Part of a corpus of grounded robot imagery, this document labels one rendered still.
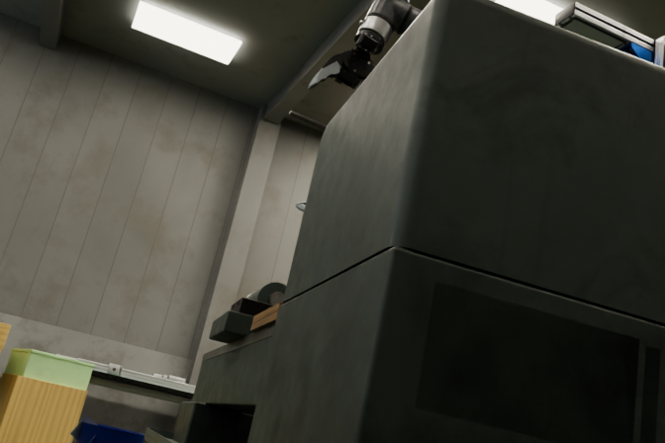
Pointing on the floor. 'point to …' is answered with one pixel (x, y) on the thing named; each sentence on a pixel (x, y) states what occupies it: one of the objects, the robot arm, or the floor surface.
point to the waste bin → (89, 431)
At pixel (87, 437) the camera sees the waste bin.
